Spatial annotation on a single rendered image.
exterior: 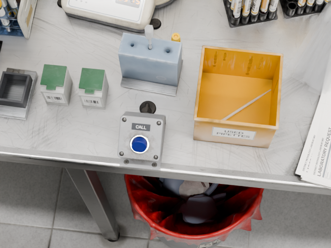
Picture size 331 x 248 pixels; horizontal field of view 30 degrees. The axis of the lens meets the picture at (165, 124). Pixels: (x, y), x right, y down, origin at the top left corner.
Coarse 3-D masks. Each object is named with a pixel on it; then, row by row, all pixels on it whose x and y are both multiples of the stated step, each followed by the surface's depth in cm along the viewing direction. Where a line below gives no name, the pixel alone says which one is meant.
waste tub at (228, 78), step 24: (216, 48) 101; (216, 72) 109; (240, 72) 108; (264, 72) 107; (216, 96) 108; (240, 96) 108; (264, 96) 108; (216, 120) 97; (240, 120) 107; (264, 120) 107; (240, 144) 105; (264, 144) 104
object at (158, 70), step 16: (128, 48) 102; (144, 48) 102; (160, 48) 102; (176, 48) 102; (128, 64) 104; (144, 64) 103; (160, 64) 102; (176, 64) 101; (128, 80) 109; (144, 80) 109; (160, 80) 108; (176, 80) 106
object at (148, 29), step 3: (147, 27) 96; (150, 27) 96; (147, 30) 96; (150, 30) 96; (153, 30) 96; (147, 33) 96; (150, 33) 96; (153, 33) 97; (147, 36) 97; (150, 36) 97; (150, 39) 98
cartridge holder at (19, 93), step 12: (12, 72) 107; (24, 72) 110; (36, 72) 110; (0, 84) 107; (12, 84) 109; (24, 84) 109; (0, 96) 107; (12, 96) 108; (24, 96) 106; (0, 108) 107; (12, 108) 107; (24, 108) 107
